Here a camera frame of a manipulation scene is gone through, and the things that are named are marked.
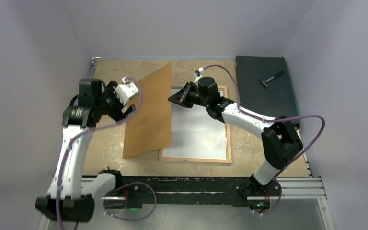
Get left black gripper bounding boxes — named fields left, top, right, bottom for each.
left=96, top=81, right=135, bottom=124

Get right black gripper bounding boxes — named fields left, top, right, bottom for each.
left=169, top=81, right=210, bottom=109

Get printed photo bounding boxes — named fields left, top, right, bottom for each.
left=162, top=89, right=229, bottom=161

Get brown cardboard backing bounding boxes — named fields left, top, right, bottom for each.
left=122, top=63, right=172, bottom=159

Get white wooden picture frame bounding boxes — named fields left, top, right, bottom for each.
left=158, top=85, right=233, bottom=164

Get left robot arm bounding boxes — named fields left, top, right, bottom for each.
left=35, top=77, right=143, bottom=224

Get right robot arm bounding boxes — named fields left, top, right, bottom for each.
left=168, top=77, right=303, bottom=195

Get small hammer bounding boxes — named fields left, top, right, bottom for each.
left=260, top=70, right=285, bottom=88

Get black foam block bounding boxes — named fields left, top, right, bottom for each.
left=235, top=56, right=299, bottom=118

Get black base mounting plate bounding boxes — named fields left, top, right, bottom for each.
left=104, top=176, right=281, bottom=208

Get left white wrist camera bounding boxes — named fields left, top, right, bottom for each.
left=115, top=77, right=139, bottom=105

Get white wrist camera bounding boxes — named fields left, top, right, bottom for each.
left=194, top=67, right=204, bottom=84
left=115, top=77, right=139, bottom=105

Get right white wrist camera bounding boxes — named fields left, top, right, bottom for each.
left=194, top=67, right=204, bottom=84

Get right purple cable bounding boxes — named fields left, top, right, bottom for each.
left=201, top=65, right=326, bottom=217

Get purple cable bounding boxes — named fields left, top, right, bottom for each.
left=201, top=65, right=326, bottom=217
left=55, top=76, right=157, bottom=230

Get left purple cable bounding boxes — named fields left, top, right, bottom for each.
left=55, top=76, right=157, bottom=230

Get aluminium rail frame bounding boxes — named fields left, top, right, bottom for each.
left=36, top=56, right=336, bottom=230

